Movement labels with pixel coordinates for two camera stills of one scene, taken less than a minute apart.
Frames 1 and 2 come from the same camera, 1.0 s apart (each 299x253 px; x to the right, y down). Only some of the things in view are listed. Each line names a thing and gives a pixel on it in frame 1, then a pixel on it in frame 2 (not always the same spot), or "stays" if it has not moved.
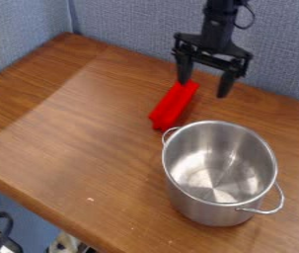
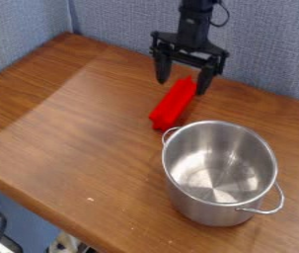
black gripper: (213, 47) → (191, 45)
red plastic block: (172, 104) stays
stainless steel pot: (221, 168) stays
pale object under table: (65, 243) stays
